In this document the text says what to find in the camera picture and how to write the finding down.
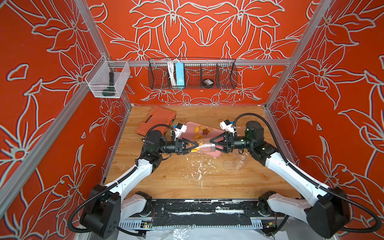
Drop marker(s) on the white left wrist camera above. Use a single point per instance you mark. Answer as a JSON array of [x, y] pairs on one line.
[[179, 129]]

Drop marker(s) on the clear acrylic wall box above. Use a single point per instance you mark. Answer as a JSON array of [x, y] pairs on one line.
[[98, 77]]

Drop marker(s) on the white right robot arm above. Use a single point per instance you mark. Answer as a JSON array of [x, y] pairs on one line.
[[326, 210]]

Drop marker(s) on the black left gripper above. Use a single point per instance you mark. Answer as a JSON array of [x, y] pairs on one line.
[[179, 147]]

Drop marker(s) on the orange plastic tool case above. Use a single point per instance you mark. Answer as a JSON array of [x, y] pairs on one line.
[[157, 115]]

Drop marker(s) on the pink plastic tray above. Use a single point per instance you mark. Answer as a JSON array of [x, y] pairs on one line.
[[189, 134]]

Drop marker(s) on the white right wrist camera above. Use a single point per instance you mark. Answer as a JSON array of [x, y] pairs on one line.
[[228, 126]]

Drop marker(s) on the black wire wall basket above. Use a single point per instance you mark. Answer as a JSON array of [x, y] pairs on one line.
[[223, 72]]

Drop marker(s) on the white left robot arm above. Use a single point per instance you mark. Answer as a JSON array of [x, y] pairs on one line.
[[107, 205]]

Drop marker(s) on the dark green flashlight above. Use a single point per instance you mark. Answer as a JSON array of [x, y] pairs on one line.
[[110, 90]]

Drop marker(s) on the light blue box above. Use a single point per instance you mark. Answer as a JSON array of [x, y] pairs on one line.
[[180, 76]]

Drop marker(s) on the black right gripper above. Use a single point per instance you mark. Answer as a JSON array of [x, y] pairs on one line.
[[227, 143]]

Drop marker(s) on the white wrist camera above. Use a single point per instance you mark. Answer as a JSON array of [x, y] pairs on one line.
[[228, 126], [179, 129]]

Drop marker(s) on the clear cookie jar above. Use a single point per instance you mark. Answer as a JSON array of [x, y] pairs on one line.
[[241, 161], [204, 148]]

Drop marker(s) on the orange cookies on tray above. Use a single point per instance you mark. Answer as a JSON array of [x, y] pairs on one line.
[[201, 131]]

